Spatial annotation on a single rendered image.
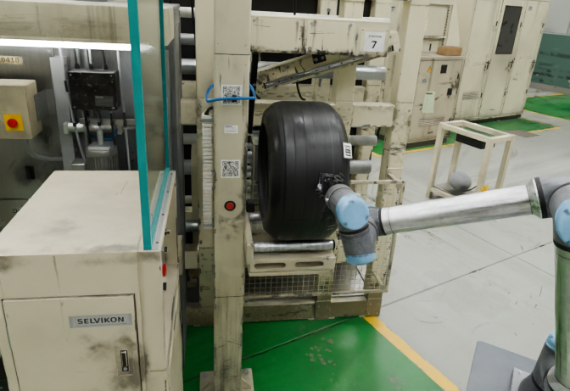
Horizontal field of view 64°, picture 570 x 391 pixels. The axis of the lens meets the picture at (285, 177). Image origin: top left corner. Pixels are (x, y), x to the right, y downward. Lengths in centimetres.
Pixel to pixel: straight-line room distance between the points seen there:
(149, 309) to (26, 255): 31
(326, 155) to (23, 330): 106
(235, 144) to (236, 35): 40
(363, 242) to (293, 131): 53
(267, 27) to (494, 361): 158
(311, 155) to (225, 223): 49
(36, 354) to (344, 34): 157
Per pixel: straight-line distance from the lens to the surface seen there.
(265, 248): 187
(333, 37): 201
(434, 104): 673
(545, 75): 1394
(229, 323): 217
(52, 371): 141
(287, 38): 197
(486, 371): 199
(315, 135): 167
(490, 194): 142
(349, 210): 129
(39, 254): 121
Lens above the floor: 185
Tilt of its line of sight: 21 degrees down
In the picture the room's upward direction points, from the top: 3 degrees clockwise
